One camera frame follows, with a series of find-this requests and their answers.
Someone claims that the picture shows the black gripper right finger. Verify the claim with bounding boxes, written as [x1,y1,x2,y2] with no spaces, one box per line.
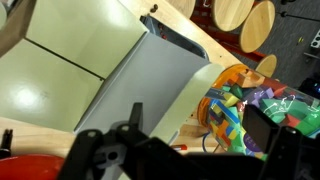
[242,104,303,180]

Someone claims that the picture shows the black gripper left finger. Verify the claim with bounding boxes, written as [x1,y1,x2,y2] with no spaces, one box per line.
[114,102,158,149]

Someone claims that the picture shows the white box with green lid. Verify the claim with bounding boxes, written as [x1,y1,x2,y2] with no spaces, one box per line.
[0,0,226,148]

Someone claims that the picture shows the clear jar of foam blocks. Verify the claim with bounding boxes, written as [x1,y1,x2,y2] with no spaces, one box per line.
[197,63,320,161]

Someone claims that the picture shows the red marker pen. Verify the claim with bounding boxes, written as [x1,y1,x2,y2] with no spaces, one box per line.
[169,143,188,152]

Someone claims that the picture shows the round wooden stool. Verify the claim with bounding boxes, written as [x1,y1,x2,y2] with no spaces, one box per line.
[254,54,278,78]
[166,0,197,19]
[211,0,255,33]

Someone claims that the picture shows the grey plastic dustpan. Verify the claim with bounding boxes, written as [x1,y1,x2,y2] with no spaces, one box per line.
[139,14,211,63]

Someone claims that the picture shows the round wooden discs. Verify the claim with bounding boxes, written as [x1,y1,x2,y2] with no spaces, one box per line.
[239,0,276,54]

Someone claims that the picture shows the white power strip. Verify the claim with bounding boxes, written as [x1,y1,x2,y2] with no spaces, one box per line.
[309,29,320,49]

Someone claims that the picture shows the red plate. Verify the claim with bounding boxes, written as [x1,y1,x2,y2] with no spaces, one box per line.
[0,153,66,180]

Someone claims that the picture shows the small black clip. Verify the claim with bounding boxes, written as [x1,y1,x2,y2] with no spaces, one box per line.
[0,129,14,159]

